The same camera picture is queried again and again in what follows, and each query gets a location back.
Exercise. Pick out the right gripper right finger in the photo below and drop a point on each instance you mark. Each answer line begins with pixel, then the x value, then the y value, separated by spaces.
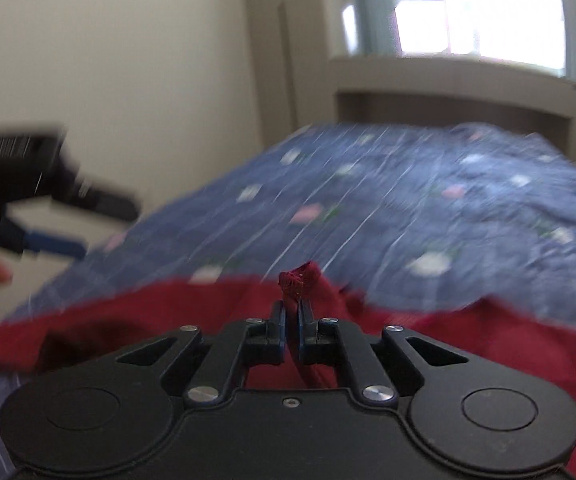
pixel 344 348

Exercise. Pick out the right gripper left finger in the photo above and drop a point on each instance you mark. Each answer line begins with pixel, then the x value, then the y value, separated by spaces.
pixel 239 346

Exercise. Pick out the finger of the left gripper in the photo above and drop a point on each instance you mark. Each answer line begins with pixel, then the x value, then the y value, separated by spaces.
pixel 88 196
pixel 20 240

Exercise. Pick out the red long-sleeve shirt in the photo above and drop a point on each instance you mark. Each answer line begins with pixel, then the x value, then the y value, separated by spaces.
pixel 488 328

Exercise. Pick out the blue plaid floral quilt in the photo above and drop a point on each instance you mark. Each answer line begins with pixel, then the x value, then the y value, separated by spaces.
pixel 414 220

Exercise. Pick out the blue left curtain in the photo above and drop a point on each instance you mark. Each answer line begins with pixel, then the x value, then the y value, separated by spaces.
pixel 376 26

